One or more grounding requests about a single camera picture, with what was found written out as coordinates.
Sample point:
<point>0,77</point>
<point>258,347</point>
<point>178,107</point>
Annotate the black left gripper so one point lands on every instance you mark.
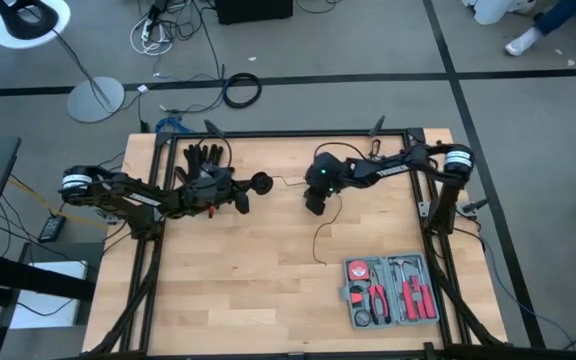
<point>242,202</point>

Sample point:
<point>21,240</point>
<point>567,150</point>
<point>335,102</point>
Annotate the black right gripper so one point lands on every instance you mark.
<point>315,206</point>

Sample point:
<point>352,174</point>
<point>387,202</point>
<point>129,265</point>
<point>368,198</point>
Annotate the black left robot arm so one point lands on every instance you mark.
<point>118,195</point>

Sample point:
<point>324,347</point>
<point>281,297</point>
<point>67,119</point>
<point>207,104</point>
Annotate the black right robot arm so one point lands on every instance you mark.
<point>393,170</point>

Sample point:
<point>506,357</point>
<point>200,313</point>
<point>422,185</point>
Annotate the black green work glove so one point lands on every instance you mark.
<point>191,160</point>
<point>214,154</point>

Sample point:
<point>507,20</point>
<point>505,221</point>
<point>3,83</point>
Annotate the red tape measure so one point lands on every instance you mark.
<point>358,270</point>

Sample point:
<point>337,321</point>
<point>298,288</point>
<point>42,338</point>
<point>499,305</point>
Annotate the grey plastic tool case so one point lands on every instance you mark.
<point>393,320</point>

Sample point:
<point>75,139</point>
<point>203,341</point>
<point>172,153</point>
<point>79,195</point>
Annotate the black box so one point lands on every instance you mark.
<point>253,10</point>

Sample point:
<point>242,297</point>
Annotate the grey round stand base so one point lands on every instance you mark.
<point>88,105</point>

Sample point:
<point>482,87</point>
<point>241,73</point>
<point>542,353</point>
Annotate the white power strip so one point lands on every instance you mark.
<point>145,32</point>

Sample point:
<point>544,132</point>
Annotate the black power brick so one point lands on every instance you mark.
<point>52,228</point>

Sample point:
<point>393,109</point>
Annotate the white box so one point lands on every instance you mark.
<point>48,310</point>

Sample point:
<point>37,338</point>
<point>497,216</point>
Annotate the person's white shoe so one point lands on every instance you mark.
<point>523,42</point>

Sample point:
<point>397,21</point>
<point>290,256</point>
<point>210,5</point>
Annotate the black curved object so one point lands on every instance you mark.
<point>15,27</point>

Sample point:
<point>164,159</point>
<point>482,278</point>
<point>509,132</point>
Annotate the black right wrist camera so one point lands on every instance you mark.
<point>319,184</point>

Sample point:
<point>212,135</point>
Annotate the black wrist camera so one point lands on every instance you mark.
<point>213,182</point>
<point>319,184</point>

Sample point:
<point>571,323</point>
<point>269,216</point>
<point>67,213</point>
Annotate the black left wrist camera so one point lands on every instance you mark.
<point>213,182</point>

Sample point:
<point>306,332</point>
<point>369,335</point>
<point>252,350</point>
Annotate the black table frame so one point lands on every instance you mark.
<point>288,134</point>

